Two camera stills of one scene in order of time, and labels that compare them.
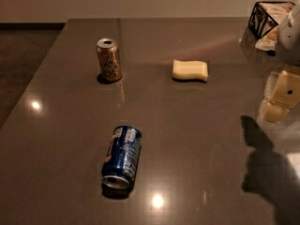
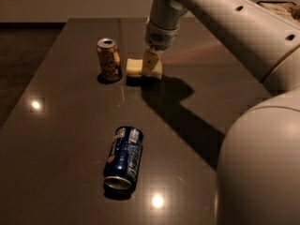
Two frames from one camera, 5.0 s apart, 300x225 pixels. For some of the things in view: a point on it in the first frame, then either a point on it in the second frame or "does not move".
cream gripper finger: [282, 88] -> [149, 61]
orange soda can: [109, 59] does not move
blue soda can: [122, 157] does not move
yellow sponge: [189, 69] -> [134, 67]
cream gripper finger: [273, 112] -> [157, 70]
